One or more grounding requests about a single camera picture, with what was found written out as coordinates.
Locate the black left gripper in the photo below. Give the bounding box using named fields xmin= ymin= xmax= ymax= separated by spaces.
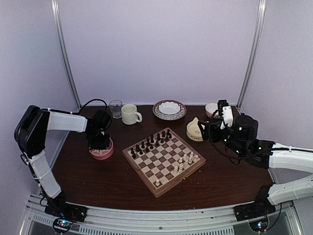
xmin=88 ymin=130 xmax=110 ymax=149

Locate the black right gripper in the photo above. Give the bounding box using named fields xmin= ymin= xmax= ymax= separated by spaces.
xmin=198 ymin=118 xmax=246 ymax=157

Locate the white chess knight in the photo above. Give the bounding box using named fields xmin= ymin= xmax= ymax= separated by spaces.
xmin=188 ymin=152 xmax=194 ymax=164

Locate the white chess piece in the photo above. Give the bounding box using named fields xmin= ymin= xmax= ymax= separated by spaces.
xmin=184 ymin=159 xmax=189 ymax=169

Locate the white chess queen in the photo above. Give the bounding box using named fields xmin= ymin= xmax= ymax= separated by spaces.
xmin=173 ymin=165 xmax=179 ymax=175

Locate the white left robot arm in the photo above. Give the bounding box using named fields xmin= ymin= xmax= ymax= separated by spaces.
xmin=14 ymin=105 xmax=112 ymax=217

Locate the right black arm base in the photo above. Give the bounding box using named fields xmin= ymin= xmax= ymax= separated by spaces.
xmin=233 ymin=202 xmax=276 ymax=221

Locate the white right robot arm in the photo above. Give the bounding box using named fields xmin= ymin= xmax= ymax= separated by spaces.
xmin=198 ymin=115 xmax=313 ymax=216

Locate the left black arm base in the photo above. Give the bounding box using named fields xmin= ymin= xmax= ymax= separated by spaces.
xmin=45 ymin=203 xmax=88 ymax=223

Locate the white chess pieces pile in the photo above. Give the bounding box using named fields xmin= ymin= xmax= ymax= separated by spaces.
xmin=90 ymin=149 xmax=109 ymax=156

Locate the wooden chess board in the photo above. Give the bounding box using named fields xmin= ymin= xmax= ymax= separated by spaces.
xmin=122 ymin=128 xmax=206 ymax=198

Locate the pink cat-ear bowl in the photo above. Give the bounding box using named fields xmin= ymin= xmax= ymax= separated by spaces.
xmin=89 ymin=139 xmax=114 ymax=161

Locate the clear drinking glass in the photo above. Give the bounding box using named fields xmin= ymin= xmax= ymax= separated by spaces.
xmin=109 ymin=99 xmax=122 ymax=119

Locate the cream ribbed mug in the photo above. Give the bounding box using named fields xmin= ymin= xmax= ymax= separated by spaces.
xmin=121 ymin=104 xmax=142 ymax=125

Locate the white floral small bowl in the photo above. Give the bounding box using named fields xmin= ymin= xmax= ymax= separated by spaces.
xmin=205 ymin=103 xmax=218 ymax=118

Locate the yellow cat-ear bowl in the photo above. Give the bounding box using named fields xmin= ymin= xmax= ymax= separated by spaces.
xmin=186 ymin=117 xmax=203 ymax=142

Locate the patterned brown rim plate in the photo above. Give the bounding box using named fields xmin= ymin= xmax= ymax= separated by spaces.
xmin=153 ymin=100 xmax=187 ymax=121

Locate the white scalloped bowl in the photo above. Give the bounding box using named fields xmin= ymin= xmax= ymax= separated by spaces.
xmin=158 ymin=101 xmax=180 ymax=115

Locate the right black cable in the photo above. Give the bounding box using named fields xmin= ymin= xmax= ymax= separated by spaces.
xmin=207 ymin=110 xmax=245 ymax=166

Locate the black cable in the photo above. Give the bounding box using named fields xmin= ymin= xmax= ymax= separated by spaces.
xmin=79 ymin=98 xmax=108 ymax=116
xmin=207 ymin=110 xmax=245 ymax=166

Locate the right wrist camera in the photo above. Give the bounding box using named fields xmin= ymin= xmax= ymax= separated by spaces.
xmin=217 ymin=100 xmax=233 ymax=130

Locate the left black cable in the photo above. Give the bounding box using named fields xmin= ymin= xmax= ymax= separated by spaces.
xmin=79 ymin=98 xmax=108 ymax=116

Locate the front aluminium rail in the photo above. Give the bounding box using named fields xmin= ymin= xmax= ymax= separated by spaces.
xmin=19 ymin=193 xmax=306 ymax=235

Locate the right aluminium frame post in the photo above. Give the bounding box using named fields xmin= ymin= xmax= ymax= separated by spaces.
xmin=236 ymin=0 xmax=267 ymax=113

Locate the aluminium frame post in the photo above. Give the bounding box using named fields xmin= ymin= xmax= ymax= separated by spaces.
xmin=236 ymin=0 xmax=267 ymax=113
xmin=51 ymin=0 xmax=81 ymax=109

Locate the left aluminium frame post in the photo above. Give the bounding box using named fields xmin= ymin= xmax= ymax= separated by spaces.
xmin=51 ymin=0 xmax=81 ymax=109

